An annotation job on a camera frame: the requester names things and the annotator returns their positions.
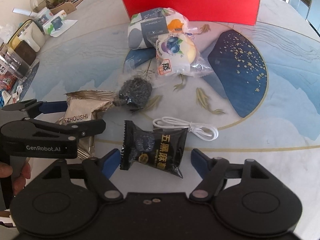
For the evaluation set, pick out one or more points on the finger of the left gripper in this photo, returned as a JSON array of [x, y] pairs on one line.
[[78, 129], [32, 108]]

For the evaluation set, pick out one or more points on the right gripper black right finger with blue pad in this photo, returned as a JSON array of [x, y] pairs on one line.
[[212, 171]]

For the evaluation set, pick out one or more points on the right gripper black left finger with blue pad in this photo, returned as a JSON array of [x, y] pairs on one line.
[[98, 173]]

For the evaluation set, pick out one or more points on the gold Zhoushi snack packet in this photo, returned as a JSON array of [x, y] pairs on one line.
[[85, 105]]

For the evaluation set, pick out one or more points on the black sesame snack packet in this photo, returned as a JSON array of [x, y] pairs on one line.
[[159, 149]]

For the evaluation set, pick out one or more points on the dark ball clear wrapper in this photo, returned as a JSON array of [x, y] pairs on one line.
[[134, 94]]

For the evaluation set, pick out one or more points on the blueberry bread packet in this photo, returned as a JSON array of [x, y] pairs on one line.
[[177, 54]]

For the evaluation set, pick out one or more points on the yellow rimmed tray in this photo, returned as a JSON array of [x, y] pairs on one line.
[[27, 41]]

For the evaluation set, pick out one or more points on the small tissue pack on table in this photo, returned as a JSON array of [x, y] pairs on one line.
[[57, 25]]

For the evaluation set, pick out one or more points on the white tall cabinet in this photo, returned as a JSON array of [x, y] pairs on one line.
[[309, 10]]

